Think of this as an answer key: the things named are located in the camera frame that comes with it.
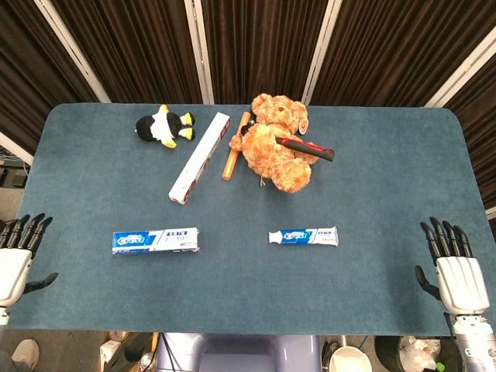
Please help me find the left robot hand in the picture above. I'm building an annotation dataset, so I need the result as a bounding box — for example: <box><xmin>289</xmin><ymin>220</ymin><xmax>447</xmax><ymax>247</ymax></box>
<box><xmin>0</xmin><ymin>212</ymin><xmax>59</xmax><ymax>309</ymax></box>

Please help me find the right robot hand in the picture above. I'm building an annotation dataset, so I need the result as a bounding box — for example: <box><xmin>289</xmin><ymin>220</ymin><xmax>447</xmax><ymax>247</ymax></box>
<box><xmin>414</xmin><ymin>216</ymin><xmax>491</xmax><ymax>315</ymax></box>

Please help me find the blue white toothpaste box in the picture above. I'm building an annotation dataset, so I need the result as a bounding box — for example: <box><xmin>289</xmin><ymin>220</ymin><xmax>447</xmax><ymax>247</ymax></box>
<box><xmin>112</xmin><ymin>227</ymin><xmax>202</xmax><ymax>256</ymax></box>

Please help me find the blue white toothpaste tube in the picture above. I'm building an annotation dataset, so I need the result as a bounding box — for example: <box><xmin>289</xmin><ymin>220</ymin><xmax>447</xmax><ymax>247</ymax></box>
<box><xmin>267</xmin><ymin>226</ymin><xmax>339</xmax><ymax>246</ymax></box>

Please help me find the small cardboard box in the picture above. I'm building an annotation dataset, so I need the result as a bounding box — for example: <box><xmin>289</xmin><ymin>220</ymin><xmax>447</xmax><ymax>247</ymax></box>
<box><xmin>99</xmin><ymin>339</ymin><xmax>123</xmax><ymax>372</ymax></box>

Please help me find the long white box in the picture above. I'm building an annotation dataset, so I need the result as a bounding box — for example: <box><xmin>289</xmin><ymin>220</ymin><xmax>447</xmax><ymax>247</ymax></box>
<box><xmin>168</xmin><ymin>112</ymin><xmax>233</xmax><ymax>205</ymax></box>

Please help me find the black floor equipment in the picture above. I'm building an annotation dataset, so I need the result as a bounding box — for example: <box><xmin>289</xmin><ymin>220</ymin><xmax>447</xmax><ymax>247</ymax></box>
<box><xmin>0</xmin><ymin>153</ymin><xmax>30</xmax><ymax>188</ymax></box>

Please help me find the black trash bin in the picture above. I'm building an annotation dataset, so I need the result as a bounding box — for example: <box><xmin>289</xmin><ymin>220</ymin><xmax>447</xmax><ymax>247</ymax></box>
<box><xmin>374</xmin><ymin>335</ymin><xmax>466</xmax><ymax>372</ymax></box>

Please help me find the white bowl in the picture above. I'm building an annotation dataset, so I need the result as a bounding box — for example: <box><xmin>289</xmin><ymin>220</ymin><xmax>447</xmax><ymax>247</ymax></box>
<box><xmin>328</xmin><ymin>346</ymin><xmax>373</xmax><ymax>372</ymax></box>

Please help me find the dark brown pleated curtain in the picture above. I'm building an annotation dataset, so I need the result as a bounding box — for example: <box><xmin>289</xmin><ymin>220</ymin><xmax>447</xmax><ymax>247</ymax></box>
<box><xmin>201</xmin><ymin>0</ymin><xmax>330</xmax><ymax>105</ymax></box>
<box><xmin>309</xmin><ymin>0</ymin><xmax>496</xmax><ymax>108</ymax></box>
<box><xmin>0</xmin><ymin>0</ymin><xmax>101</xmax><ymax>156</ymax></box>
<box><xmin>445</xmin><ymin>57</ymin><xmax>496</xmax><ymax>210</ymax></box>
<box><xmin>50</xmin><ymin>0</ymin><xmax>203</xmax><ymax>105</ymax></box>

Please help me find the black white penguin plush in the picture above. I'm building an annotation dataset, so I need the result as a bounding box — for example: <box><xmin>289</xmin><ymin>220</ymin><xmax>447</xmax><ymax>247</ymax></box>
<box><xmin>135</xmin><ymin>104</ymin><xmax>196</xmax><ymax>150</ymax></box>

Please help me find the blue felt table cover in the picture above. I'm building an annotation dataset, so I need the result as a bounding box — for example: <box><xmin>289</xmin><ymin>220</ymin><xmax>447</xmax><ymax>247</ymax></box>
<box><xmin>6</xmin><ymin>102</ymin><xmax>490</xmax><ymax>336</ymax></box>

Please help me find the brown teddy bear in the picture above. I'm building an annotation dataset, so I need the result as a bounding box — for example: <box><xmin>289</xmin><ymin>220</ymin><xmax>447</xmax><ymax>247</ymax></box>
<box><xmin>229</xmin><ymin>92</ymin><xmax>313</xmax><ymax>194</ymax></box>

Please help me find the lavender robot torso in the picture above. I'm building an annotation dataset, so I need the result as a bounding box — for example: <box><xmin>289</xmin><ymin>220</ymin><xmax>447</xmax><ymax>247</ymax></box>
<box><xmin>154</xmin><ymin>332</ymin><xmax>322</xmax><ymax>372</ymax></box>

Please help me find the wooden rolling pin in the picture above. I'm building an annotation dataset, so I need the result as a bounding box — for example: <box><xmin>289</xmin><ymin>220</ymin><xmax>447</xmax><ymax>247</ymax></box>
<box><xmin>221</xmin><ymin>111</ymin><xmax>252</xmax><ymax>181</ymax></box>

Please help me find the red black handled hammer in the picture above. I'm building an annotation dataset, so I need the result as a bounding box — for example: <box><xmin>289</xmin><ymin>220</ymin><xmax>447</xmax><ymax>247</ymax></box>
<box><xmin>240</xmin><ymin>115</ymin><xmax>336</xmax><ymax>163</ymax></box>

